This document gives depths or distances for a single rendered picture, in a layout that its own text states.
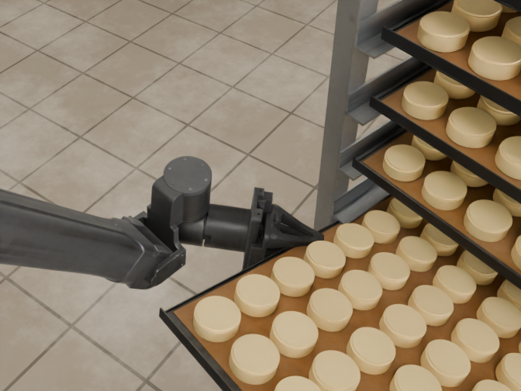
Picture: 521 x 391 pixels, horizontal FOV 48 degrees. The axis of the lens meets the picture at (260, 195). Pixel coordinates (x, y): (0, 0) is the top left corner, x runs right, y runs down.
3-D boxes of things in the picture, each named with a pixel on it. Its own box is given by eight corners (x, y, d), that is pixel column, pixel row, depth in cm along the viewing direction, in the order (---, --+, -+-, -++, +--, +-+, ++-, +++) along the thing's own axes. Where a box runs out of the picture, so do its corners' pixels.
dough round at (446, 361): (467, 392, 63) (474, 382, 61) (421, 382, 63) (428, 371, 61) (460, 354, 66) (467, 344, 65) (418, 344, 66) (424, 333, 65)
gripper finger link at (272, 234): (316, 247, 83) (250, 238, 82) (326, 209, 78) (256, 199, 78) (316, 283, 77) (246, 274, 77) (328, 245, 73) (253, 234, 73)
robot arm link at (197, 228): (164, 213, 80) (156, 248, 77) (164, 181, 75) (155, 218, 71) (215, 220, 81) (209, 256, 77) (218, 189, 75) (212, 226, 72)
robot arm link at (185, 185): (107, 247, 75) (151, 291, 72) (98, 191, 66) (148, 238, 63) (178, 197, 81) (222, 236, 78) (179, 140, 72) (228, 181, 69)
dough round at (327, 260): (295, 266, 73) (299, 255, 71) (313, 244, 76) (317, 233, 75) (332, 285, 71) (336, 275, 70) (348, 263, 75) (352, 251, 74)
